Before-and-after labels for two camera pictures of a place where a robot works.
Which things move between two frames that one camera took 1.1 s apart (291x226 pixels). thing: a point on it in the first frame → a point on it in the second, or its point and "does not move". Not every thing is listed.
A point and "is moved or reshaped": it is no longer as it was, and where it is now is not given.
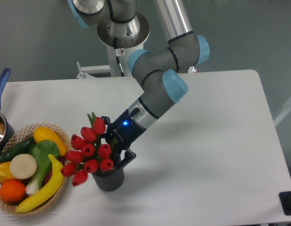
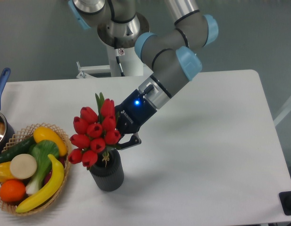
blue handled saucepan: [4, 134] does not move
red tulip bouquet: [90, 150] is moved or reshaped
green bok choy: [40, 150] does not move
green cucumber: [23, 147] does not move
